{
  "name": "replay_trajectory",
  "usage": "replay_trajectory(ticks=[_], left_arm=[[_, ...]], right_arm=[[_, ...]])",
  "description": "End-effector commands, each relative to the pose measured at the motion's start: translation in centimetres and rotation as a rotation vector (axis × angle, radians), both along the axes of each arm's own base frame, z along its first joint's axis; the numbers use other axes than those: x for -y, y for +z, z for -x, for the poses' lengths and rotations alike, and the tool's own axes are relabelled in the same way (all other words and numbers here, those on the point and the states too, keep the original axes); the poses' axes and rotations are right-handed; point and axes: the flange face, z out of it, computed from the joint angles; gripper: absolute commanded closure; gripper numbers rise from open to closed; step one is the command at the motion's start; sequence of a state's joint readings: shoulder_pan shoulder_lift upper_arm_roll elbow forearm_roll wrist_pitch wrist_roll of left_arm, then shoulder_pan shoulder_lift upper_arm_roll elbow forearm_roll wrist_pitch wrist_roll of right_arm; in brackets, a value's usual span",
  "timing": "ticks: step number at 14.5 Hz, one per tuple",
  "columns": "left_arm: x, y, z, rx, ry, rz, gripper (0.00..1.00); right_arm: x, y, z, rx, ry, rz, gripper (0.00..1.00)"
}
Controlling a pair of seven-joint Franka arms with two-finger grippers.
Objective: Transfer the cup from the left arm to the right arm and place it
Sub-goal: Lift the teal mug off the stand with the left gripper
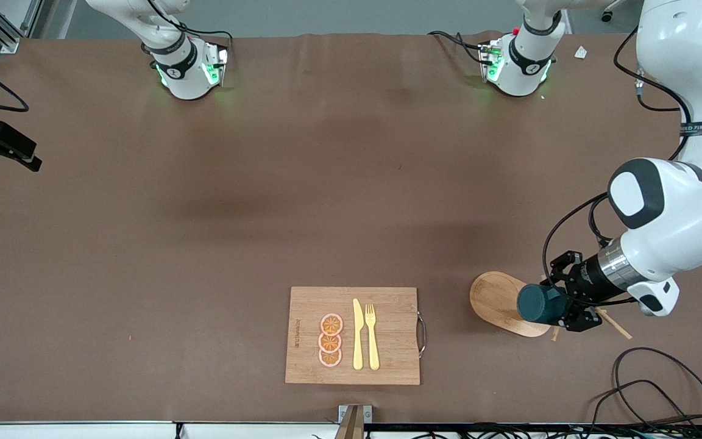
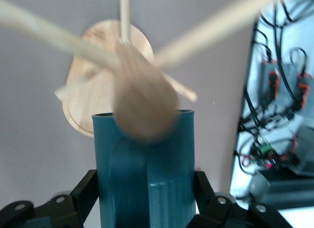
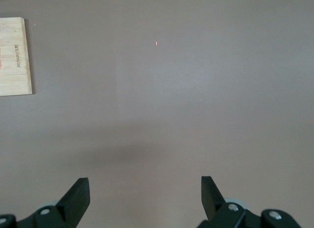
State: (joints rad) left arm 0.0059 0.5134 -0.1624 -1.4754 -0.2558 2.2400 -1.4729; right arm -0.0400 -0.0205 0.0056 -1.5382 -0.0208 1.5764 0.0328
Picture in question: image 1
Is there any dark teal cup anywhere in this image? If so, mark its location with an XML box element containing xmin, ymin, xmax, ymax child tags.
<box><xmin>517</xmin><ymin>283</ymin><xmax>572</xmax><ymax>324</ymax></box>

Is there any wooden mug tree stand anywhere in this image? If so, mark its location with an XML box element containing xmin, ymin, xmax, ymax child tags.
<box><xmin>470</xmin><ymin>271</ymin><xmax>633</xmax><ymax>343</ymax></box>

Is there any large table cover mat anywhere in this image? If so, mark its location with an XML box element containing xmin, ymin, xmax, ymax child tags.
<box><xmin>0</xmin><ymin>30</ymin><xmax>702</xmax><ymax>425</ymax></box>

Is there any yellow plastic fork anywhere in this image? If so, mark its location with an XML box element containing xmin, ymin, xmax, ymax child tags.
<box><xmin>365</xmin><ymin>304</ymin><xmax>381</xmax><ymax>371</ymax></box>

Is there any yellow plastic knife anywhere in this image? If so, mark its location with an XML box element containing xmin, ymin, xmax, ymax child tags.
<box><xmin>352</xmin><ymin>298</ymin><xmax>364</xmax><ymax>371</ymax></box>

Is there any black caster wheel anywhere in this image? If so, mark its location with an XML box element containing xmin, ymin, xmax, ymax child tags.
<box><xmin>600</xmin><ymin>0</ymin><xmax>629</xmax><ymax>23</ymax></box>

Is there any black looped floor cable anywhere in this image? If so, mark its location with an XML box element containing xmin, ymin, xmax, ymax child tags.
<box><xmin>612</xmin><ymin>347</ymin><xmax>702</xmax><ymax>439</ymax></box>

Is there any aluminium frame profile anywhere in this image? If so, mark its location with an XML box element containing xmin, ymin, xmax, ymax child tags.
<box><xmin>0</xmin><ymin>0</ymin><xmax>42</xmax><ymax>54</ymax></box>

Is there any bamboo cutting board, metal handle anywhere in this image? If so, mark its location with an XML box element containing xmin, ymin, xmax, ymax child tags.
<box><xmin>285</xmin><ymin>287</ymin><xmax>427</xmax><ymax>386</ymax></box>

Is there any black right arm base cable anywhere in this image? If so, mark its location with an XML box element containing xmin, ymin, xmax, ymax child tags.
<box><xmin>147</xmin><ymin>0</ymin><xmax>234</xmax><ymax>62</ymax></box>

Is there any black arm base cable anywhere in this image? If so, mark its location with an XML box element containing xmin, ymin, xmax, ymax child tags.
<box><xmin>427</xmin><ymin>30</ymin><xmax>493</xmax><ymax>65</ymax></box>
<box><xmin>147</xmin><ymin>0</ymin><xmax>234</xmax><ymax>62</ymax></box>

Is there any metal bracket with strut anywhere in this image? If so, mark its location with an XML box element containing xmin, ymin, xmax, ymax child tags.
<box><xmin>335</xmin><ymin>404</ymin><xmax>374</xmax><ymax>439</ymax></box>

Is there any black left arm base cable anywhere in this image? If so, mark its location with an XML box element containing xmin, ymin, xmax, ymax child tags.
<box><xmin>427</xmin><ymin>30</ymin><xmax>493</xmax><ymax>65</ymax></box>

